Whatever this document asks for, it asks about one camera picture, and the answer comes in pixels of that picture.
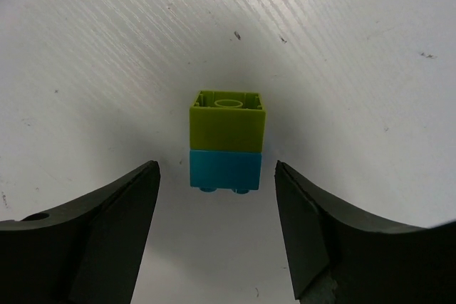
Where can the small blue lego brick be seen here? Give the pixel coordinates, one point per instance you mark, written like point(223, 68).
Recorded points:
point(211, 170)

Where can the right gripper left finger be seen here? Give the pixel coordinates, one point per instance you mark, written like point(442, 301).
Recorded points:
point(88, 250)

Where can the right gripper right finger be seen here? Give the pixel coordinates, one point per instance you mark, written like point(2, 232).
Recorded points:
point(340, 253)

